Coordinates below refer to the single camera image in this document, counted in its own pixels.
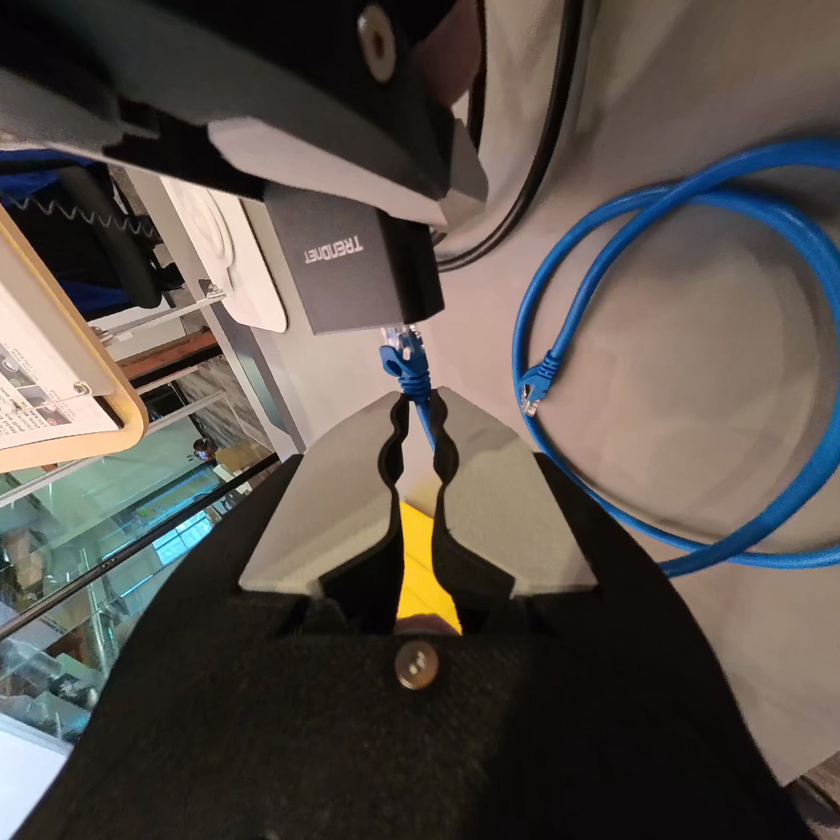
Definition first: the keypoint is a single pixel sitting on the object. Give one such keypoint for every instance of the white base clipboard stand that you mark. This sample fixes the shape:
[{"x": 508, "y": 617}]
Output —
[{"x": 253, "y": 275}]

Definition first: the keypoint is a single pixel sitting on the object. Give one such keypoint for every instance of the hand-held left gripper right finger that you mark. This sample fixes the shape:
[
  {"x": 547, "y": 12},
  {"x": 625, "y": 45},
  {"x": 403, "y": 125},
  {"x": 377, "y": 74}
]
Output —
[{"x": 512, "y": 518}]

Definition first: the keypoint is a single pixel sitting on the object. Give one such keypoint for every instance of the wooden clipboard with printed sheet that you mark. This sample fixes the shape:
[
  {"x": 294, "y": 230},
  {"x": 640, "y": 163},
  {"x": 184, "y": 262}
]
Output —
[{"x": 39, "y": 367}]

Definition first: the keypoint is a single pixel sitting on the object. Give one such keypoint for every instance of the person's right hand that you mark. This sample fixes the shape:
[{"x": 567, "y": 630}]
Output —
[{"x": 453, "y": 52}]

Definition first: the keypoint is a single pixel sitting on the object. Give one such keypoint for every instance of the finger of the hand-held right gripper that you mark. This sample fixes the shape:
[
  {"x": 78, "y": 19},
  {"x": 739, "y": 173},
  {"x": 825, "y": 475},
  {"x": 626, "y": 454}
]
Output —
[
  {"x": 469, "y": 170},
  {"x": 295, "y": 157}
]

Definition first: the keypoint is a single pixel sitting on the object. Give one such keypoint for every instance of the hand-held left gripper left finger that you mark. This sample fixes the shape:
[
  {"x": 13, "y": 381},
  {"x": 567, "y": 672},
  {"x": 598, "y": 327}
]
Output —
[{"x": 328, "y": 518}]

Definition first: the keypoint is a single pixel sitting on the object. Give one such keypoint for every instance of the black ethernet splitter box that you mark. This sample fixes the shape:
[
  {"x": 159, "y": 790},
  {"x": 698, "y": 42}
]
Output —
[{"x": 341, "y": 275}]

